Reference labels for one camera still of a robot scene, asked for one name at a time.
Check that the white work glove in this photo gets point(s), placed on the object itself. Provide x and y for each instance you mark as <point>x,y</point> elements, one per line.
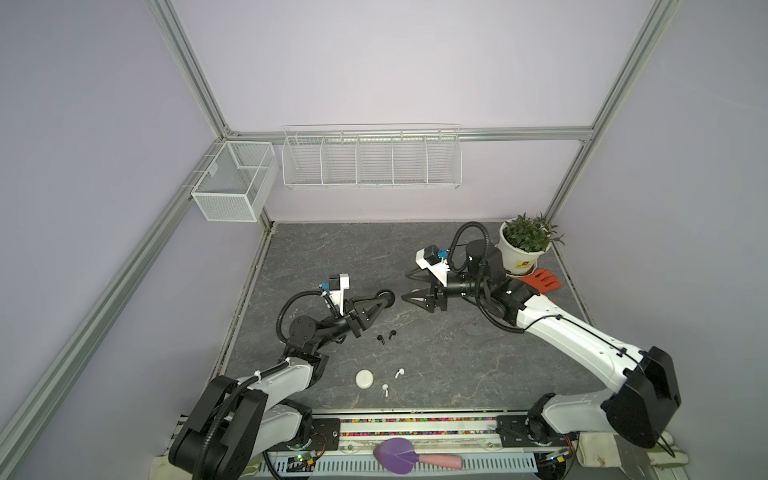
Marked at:
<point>162,469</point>
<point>606,450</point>

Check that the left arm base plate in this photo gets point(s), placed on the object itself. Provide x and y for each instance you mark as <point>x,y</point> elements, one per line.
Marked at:
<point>320,434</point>

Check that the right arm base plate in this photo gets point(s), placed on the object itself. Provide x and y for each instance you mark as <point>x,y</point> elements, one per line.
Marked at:
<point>520,431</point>

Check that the green potted plant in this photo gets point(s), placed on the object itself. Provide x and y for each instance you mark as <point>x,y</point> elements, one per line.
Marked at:
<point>531,233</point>

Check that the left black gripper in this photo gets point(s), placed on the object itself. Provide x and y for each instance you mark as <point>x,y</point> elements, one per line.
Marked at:
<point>355,316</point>

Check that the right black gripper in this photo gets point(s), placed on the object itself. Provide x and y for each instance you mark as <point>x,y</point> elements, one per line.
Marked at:
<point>438,293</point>

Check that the right white work glove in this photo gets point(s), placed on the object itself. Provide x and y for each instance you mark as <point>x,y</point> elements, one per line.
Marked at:
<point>606,450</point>

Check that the left white work glove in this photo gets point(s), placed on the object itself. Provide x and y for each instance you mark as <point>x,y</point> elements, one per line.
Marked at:
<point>162,469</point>

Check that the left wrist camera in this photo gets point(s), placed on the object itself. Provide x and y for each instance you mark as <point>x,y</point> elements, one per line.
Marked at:
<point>333,290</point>

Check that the white mesh box basket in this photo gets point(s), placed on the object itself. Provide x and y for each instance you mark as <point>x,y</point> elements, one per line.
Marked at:
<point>237,182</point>

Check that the white plant pot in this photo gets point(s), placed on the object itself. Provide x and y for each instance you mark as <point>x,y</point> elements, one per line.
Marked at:
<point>515,261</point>

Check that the purple scoop pink handle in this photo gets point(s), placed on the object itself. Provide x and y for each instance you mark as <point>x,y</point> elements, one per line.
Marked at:
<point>397,455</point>

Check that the white earbud charging case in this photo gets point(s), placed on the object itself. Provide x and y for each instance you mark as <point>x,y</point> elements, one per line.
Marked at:
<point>364,379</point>

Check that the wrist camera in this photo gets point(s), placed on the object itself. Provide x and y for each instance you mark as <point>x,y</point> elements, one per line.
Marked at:
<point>333,290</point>
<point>434,261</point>

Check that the red rubber glove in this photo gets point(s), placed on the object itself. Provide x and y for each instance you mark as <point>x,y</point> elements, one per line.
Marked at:
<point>542,281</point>

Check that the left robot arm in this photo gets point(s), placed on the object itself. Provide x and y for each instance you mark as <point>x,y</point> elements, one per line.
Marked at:
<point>237,419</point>

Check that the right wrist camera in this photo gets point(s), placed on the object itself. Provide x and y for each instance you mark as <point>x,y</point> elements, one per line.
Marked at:
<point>434,261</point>

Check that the black earbud charging case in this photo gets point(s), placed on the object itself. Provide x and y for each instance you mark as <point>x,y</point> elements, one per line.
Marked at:
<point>388,296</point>

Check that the white wire shelf basket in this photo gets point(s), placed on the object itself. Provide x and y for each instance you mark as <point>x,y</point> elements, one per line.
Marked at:
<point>406,155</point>

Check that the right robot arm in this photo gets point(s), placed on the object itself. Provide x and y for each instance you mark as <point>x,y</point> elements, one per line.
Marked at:
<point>640,394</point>

